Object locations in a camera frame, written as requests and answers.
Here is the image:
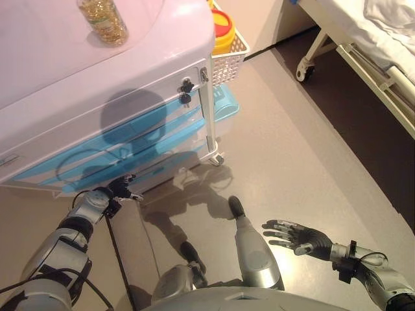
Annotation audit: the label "white hospital bed frame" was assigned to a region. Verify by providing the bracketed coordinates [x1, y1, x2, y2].
[281, 0, 415, 140]

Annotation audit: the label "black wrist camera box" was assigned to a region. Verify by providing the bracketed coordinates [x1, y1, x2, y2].
[103, 197, 123, 218]
[333, 239, 359, 282]

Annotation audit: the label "blue lidded waste bin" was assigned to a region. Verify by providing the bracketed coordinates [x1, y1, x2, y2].
[212, 83, 241, 137]

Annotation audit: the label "yellow sharps container red lid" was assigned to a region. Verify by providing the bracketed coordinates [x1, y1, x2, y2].
[212, 8, 236, 52]

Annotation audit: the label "white bed sheet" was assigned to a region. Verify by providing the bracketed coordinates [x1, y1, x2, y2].
[330, 0, 415, 72]

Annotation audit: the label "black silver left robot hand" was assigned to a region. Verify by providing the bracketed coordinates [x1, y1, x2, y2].
[106, 174, 145, 203]

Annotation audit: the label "silver left robot leg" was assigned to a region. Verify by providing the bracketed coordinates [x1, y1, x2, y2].
[152, 241, 208, 302]

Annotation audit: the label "clear bottle of yellow capsules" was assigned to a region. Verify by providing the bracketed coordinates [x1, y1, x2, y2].
[77, 0, 130, 46]

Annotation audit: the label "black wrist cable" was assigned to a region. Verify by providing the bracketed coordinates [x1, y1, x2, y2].
[353, 251, 390, 270]
[0, 213, 137, 311]

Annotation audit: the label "white lattice plastic basket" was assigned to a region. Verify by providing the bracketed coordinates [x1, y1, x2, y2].
[210, 28, 252, 87]

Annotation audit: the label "white bracket with holes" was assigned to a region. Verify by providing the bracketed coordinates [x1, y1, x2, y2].
[207, 152, 225, 168]

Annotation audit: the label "white medical cart body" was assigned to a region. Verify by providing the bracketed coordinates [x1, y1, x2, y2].
[0, 0, 224, 198]

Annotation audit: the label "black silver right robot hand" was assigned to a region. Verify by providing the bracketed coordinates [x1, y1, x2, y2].
[261, 219, 334, 260]

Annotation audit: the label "black keys in cart lock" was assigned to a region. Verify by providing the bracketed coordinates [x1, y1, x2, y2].
[179, 76, 195, 106]

